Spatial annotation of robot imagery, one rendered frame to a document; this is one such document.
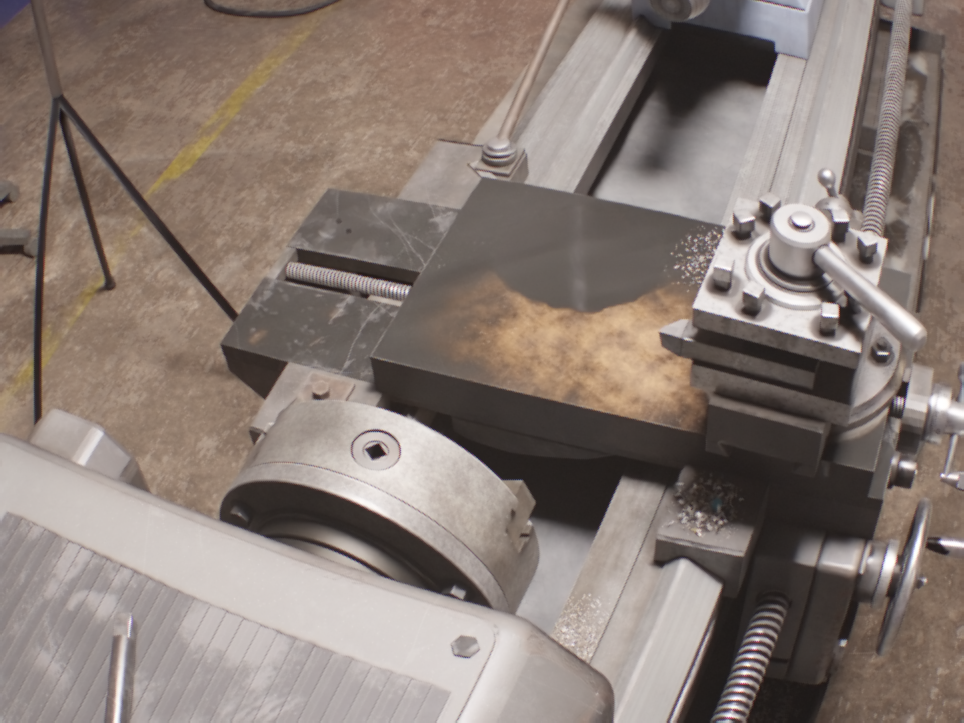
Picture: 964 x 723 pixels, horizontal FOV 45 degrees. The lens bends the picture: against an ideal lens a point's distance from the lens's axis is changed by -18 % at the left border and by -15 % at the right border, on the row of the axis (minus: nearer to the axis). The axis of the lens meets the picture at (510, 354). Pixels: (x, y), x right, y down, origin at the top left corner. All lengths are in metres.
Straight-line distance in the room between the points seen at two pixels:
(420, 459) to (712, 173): 1.10
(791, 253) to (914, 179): 1.44
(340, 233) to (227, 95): 2.04
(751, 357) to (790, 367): 0.04
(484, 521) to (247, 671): 0.32
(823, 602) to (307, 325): 0.69
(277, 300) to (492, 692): 0.98
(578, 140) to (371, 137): 1.55
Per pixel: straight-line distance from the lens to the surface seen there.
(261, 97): 3.63
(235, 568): 0.77
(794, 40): 2.08
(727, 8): 2.08
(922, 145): 2.70
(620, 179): 1.96
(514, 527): 1.03
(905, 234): 2.44
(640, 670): 1.26
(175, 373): 2.85
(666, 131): 2.07
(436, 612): 0.73
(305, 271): 1.65
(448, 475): 0.98
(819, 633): 1.52
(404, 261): 1.63
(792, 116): 1.95
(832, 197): 1.47
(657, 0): 1.71
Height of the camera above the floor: 1.95
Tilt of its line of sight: 46 degrees down
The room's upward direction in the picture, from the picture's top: 6 degrees counter-clockwise
